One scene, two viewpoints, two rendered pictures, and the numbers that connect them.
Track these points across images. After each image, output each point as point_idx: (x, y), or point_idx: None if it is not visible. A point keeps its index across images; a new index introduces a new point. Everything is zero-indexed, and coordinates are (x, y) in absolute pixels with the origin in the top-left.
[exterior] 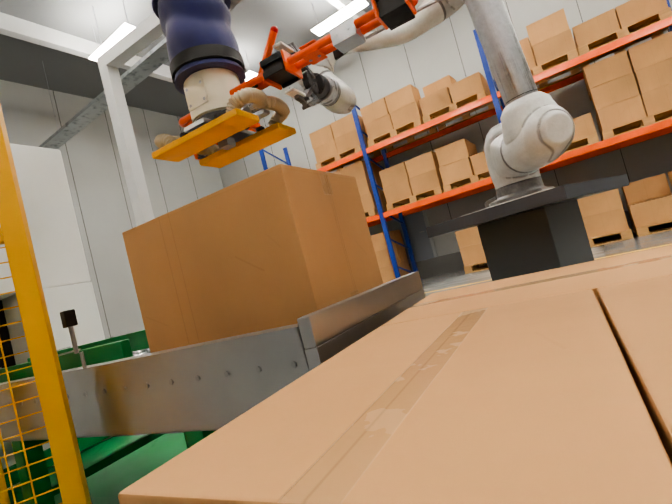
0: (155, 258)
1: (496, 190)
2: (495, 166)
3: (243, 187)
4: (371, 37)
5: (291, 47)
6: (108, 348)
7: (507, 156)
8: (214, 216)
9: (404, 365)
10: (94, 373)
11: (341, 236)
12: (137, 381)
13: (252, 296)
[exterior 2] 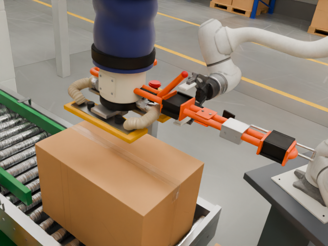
0: (53, 175)
1: (304, 176)
2: (312, 170)
3: (117, 203)
4: (278, 45)
5: (195, 79)
6: (17, 189)
7: (318, 184)
8: (95, 196)
9: None
10: (9, 217)
11: (173, 219)
12: (33, 244)
13: (106, 243)
